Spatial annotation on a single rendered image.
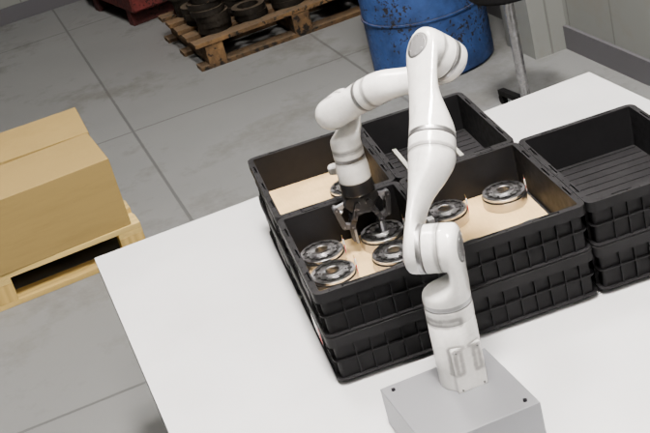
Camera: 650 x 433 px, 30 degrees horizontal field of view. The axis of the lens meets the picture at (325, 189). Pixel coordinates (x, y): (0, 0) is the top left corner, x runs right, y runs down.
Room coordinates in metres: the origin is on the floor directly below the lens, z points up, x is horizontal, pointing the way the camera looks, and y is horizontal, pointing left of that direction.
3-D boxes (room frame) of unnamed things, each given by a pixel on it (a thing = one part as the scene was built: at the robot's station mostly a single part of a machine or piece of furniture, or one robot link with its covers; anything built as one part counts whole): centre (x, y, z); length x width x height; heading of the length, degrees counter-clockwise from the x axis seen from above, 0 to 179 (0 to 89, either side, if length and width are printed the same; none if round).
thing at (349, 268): (2.34, 0.03, 0.86); 0.10 x 0.10 x 0.01
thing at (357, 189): (2.47, -0.07, 0.97); 0.08 x 0.08 x 0.09
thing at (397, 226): (2.47, -0.10, 0.86); 0.10 x 0.10 x 0.01
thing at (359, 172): (2.49, -0.07, 1.04); 0.11 x 0.09 x 0.06; 8
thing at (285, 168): (2.75, 0.00, 0.87); 0.40 x 0.30 x 0.11; 7
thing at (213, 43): (7.20, -0.01, 0.25); 1.33 x 0.92 x 0.50; 103
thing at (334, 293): (2.35, -0.05, 0.92); 0.40 x 0.30 x 0.02; 7
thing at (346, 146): (2.47, -0.08, 1.14); 0.09 x 0.07 x 0.15; 139
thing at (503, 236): (2.39, -0.34, 0.92); 0.40 x 0.30 x 0.02; 7
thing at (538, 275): (2.39, -0.34, 0.76); 0.40 x 0.30 x 0.12; 7
